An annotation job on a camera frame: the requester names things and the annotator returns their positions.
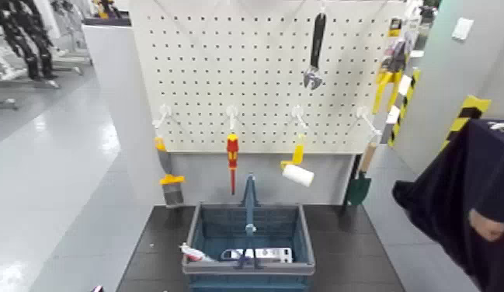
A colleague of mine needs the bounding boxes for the black handled adjustable wrench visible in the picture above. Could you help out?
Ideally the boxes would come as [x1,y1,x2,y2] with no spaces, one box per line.
[302,12,328,91]

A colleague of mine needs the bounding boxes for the red glue tube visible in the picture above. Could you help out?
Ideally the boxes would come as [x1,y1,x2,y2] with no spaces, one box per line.
[178,242,214,263]

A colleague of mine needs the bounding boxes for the red and yellow screwdriver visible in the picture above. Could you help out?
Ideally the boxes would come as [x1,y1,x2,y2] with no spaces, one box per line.
[225,131,241,196]

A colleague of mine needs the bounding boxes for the white perforated pegboard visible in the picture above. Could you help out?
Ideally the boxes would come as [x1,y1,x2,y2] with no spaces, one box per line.
[128,0,408,155]

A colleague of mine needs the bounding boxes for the teal crate with grey rim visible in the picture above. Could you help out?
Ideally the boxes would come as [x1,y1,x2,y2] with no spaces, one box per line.
[182,201,317,292]

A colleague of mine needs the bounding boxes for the yellow and grey scraper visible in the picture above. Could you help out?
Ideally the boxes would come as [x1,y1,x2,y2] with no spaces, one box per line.
[154,136,187,209]

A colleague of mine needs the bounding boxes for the green trowel with wooden handle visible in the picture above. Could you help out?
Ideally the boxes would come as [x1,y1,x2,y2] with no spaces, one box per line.
[342,140,379,207]

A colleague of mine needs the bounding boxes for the white wall switch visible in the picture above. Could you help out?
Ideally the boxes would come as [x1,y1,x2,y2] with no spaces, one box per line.
[451,16,475,41]

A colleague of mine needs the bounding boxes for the white paint roller yellow handle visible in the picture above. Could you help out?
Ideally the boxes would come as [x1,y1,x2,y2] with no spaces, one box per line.
[280,133,316,189]

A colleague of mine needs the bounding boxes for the yellow and black machine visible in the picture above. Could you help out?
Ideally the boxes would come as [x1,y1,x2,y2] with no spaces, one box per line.
[92,0,122,19]

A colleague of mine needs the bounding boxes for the white flat package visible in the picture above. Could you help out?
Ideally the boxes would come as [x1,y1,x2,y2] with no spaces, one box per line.
[220,245,294,264]

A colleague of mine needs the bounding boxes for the yellow handled pliers in packaging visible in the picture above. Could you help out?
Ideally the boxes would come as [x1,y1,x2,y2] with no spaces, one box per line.
[371,16,410,116]

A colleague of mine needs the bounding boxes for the person in navy clothing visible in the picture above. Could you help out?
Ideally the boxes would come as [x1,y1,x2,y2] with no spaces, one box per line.
[391,118,504,292]

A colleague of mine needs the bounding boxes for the black humanoid robot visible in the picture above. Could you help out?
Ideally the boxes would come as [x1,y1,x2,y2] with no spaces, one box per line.
[0,0,57,81]

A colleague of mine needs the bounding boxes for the yellow black striped post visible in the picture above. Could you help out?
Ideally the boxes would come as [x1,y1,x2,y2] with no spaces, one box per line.
[388,68,422,148]
[440,94,492,152]

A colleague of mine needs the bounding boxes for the bare hand of person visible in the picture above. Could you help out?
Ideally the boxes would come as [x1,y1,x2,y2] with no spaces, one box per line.
[468,207,504,243]

